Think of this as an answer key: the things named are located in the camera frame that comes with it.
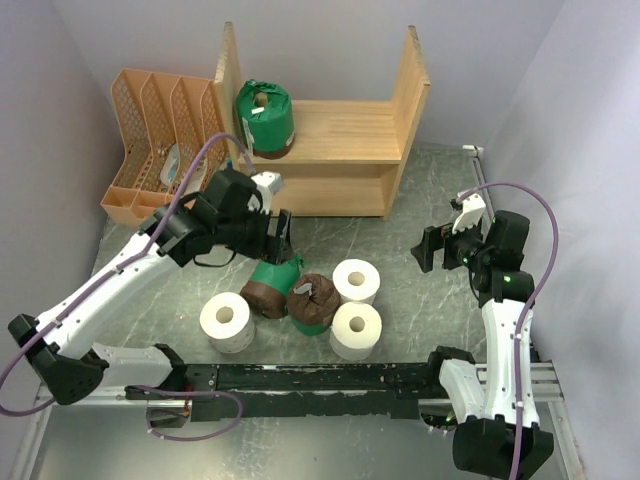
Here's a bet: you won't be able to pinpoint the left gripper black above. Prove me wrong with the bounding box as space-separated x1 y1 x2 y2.
216 200 296 264

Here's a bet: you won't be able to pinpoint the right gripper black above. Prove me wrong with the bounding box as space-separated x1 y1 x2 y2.
411 213 492 272

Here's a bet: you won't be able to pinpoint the brown green paper roll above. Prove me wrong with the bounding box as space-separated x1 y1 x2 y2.
286 273 341 336

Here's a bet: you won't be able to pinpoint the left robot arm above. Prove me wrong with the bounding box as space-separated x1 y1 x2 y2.
8 169 292 405

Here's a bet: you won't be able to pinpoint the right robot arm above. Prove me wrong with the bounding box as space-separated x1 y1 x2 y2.
411 210 554 479

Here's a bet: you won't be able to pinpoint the wooden shelf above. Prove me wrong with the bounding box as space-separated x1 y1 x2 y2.
213 21 432 225

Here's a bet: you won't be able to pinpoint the green brown wrapped roll torn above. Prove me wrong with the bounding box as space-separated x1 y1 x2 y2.
240 254 304 320

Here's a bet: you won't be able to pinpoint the white paper roll back right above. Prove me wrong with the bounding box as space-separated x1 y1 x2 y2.
332 259 381 305

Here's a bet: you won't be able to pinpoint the white paper roll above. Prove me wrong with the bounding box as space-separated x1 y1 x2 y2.
332 259 381 305
329 302 382 361
199 292 256 354

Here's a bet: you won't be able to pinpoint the white paper roll front left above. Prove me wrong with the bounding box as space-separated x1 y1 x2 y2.
199 292 256 354

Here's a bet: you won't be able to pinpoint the white paper roll front right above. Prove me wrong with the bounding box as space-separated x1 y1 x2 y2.
329 302 382 361

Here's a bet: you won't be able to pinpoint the items in organizer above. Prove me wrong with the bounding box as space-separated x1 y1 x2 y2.
160 144 208 194

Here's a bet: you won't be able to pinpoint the orange file organizer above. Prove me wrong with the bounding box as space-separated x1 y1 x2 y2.
101 69 225 228

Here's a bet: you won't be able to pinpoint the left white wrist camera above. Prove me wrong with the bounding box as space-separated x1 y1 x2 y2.
247 171 284 214

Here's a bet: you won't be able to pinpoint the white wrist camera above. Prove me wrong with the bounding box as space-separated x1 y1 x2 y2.
247 171 284 214
451 193 486 234

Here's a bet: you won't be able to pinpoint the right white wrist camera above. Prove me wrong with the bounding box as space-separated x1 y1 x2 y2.
451 193 486 234

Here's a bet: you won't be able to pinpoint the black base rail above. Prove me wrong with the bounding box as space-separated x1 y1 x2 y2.
125 346 475 422

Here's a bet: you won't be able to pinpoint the aluminium frame rail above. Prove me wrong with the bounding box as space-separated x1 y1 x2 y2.
14 144 586 480

